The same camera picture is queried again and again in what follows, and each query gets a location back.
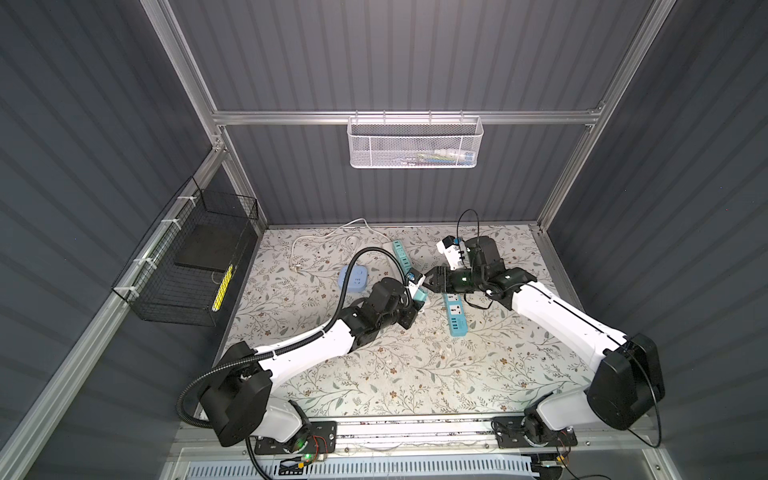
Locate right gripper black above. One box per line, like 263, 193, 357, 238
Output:
417, 266, 483, 293

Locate teal power strip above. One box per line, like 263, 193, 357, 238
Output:
443, 294, 468, 337

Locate long white power strip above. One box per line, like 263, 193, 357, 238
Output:
392, 240, 414, 274

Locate green plug adapter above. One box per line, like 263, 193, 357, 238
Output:
412, 288, 428, 303

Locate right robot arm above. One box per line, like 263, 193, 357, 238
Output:
422, 236, 665, 445

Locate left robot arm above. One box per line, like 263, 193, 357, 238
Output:
198, 277, 424, 452

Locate blue square power socket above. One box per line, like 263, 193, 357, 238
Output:
338, 265, 368, 293

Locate items in white basket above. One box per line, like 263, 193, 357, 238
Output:
399, 148, 477, 168

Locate white vented cover strip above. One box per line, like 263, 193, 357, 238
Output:
184, 454, 541, 480

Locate white power strip cable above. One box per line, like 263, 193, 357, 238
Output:
290, 217, 394, 271

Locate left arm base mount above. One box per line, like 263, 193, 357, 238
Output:
254, 421, 338, 455

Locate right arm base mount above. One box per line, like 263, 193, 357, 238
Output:
490, 416, 578, 448

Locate white wire mesh basket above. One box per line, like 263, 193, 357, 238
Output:
346, 115, 484, 169

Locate black wire basket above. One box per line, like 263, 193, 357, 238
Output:
113, 179, 259, 327

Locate black corrugated cable hose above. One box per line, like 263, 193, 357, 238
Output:
175, 247, 409, 480

